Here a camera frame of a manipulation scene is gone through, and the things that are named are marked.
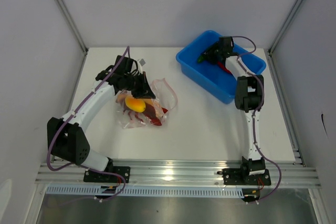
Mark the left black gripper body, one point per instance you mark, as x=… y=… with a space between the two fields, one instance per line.
x=134 y=83

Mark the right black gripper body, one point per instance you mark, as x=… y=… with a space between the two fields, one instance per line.
x=217 y=52

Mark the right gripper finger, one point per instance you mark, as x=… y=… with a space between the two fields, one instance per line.
x=211 y=52
x=213 y=59

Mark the red toy chili pepper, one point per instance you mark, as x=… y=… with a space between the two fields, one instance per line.
x=222 y=66

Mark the yellow orange toy fruit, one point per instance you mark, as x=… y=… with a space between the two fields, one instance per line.
x=136 y=105

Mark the clear zip top bag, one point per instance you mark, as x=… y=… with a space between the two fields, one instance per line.
x=165 y=98

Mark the red toy lobster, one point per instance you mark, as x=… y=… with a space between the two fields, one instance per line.
x=152 y=115

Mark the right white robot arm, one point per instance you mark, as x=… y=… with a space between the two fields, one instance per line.
x=249 y=98

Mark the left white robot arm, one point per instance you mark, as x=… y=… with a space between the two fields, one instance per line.
x=66 y=135

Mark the blue plastic bin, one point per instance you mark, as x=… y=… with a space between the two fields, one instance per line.
x=211 y=77

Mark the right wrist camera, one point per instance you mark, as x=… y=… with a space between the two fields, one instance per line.
x=226 y=43

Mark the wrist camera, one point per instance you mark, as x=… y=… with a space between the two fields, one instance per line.
x=226 y=43
x=141 y=63

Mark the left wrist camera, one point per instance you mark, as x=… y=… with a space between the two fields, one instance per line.
x=141 y=63

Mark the aluminium rail frame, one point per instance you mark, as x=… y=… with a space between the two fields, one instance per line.
x=184 y=173

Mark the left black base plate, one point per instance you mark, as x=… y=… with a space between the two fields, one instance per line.
x=95 y=177

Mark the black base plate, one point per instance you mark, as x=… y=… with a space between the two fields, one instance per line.
x=95 y=177
x=235 y=176

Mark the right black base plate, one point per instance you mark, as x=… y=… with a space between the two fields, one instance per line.
x=235 y=176

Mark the slotted cable duct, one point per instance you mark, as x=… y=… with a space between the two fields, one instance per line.
x=151 y=191

